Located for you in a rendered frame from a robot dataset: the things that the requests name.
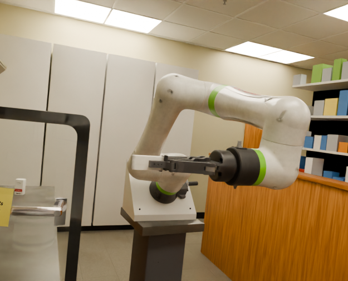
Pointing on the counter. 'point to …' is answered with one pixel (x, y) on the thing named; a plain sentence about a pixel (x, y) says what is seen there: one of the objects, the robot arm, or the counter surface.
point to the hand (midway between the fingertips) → (147, 162)
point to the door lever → (59, 206)
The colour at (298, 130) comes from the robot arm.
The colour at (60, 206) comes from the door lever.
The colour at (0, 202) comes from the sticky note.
